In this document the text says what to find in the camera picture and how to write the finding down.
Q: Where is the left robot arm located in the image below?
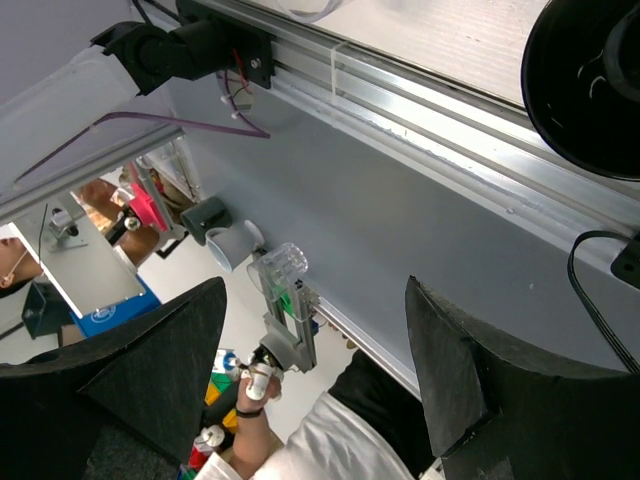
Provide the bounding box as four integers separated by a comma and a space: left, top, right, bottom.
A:
1, 1, 274, 195

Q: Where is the aluminium mounting rail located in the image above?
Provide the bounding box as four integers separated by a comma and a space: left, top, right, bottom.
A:
199, 0, 640, 241

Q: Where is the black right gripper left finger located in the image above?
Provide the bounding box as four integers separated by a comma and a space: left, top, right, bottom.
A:
1, 277, 227, 479

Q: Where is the black bowl floral outside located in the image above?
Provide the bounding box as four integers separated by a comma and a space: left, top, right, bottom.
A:
521, 1, 639, 181

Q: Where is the pink plastic part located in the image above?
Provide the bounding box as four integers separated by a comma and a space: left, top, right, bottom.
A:
128, 183, 168, 231

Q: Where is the operator white sleeve forearm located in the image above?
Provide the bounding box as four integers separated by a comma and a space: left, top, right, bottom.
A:
196, 393, 414, 479

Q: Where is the operator hand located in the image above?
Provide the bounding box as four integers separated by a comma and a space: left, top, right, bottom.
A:
229, 377, 281, 479

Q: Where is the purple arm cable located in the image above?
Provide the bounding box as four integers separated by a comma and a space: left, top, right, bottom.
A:
567, 228, 640, 374
14, 69, 271, 184

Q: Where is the blue box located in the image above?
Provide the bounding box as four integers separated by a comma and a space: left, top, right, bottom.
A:
70, 291, 161, 338

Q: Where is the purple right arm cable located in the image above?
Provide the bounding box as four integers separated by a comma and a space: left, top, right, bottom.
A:
567, 228, 640, 374

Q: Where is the person head with mask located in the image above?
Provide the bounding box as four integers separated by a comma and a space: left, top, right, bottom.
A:
0, 237, 43, 299

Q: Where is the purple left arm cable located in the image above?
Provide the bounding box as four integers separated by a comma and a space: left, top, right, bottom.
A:
14, 69, 271, 184

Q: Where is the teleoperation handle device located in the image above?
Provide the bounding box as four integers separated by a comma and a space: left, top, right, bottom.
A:
242, 243, 318, 401

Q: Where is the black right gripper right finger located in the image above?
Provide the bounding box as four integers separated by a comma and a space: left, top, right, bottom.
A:
405, 278, 639, 479

